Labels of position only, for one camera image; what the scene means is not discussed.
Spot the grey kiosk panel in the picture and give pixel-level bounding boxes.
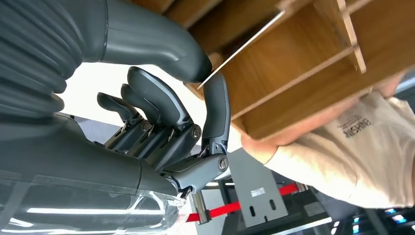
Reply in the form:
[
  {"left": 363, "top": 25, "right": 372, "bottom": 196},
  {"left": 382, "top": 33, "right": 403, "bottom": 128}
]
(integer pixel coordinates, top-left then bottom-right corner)
[{"left": 228, "top": 147, "right": 289, "bottom": 228}]

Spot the cardboard compartment organizer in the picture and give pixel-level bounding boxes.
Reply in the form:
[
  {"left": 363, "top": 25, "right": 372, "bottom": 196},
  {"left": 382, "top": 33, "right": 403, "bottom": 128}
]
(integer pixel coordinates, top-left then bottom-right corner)
[{"left": 129, "top": 0, "right": 415, "bottom": 142}]

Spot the chrome stanchion post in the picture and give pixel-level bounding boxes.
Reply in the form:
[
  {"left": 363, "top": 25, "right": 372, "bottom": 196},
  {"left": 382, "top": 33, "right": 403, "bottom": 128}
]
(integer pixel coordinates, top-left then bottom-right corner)
[{"left": 190, "top": 190, "right": 212, "bottom": 225}]

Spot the red barrier belt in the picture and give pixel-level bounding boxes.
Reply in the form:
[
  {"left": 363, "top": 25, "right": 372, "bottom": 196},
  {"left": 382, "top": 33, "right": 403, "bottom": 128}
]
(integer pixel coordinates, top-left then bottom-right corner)
[{"left": 186, "top": 182, "right": 299, "bottom": 223}]

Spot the clear plastic hand wrap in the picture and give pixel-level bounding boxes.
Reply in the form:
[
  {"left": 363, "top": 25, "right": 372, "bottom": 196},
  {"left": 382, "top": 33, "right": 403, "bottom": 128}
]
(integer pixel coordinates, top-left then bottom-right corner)
[{"left": 0, "top": 175, "right": 188, "bottom": 235}]

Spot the person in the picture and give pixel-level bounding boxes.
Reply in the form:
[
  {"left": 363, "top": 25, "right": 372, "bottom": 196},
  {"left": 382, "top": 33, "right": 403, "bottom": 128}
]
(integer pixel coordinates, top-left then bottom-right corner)
[{"left": 241, "top": 70, "right": 415, "bottom": 210}]

